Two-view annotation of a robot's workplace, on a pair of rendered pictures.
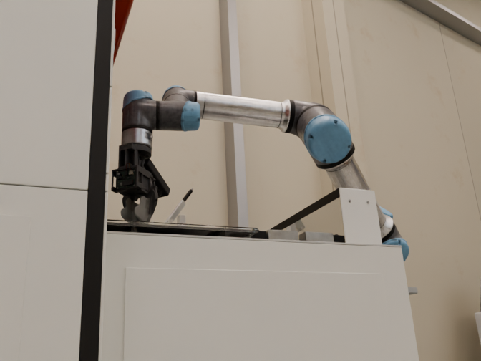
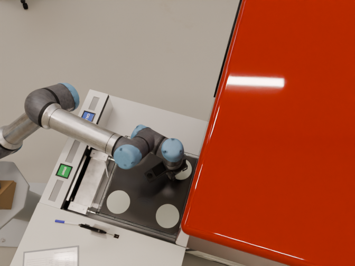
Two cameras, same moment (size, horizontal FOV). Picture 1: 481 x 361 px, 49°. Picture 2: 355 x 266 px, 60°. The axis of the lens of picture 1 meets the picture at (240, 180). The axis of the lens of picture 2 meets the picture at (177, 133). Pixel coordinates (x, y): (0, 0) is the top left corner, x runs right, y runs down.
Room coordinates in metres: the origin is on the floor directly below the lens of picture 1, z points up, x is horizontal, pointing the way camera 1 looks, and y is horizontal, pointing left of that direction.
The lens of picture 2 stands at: (1.44, 0.45, 2.24)
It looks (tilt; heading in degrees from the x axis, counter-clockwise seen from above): 69 degrees down; 216
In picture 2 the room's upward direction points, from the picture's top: 3 degrees clockwise
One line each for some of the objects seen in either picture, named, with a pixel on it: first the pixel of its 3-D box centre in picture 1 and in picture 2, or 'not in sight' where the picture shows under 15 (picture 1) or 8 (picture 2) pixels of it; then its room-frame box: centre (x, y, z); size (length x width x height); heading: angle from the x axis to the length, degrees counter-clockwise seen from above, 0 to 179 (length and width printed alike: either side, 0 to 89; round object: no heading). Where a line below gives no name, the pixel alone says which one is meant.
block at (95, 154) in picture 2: not in sight; (99, 155); (1.33, -0.06, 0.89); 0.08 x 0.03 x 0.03; 113
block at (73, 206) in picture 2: not in sight; (78, 208); (1.55, 0.04, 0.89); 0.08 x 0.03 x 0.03; 113
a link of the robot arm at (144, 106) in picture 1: (139, 114); (171, 152); (1.18, 0.25, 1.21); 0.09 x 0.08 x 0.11; 100
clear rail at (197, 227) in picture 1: (180, 226); (162, 147); (1.11, 0.14, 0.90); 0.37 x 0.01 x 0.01; 113
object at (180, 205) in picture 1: (176, 221); (101, 231); (1.55, 0.20, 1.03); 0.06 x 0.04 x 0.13; 113
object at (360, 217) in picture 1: (301, 247); (80, 149); (1.36, -0.15, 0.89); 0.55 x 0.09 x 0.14; 23
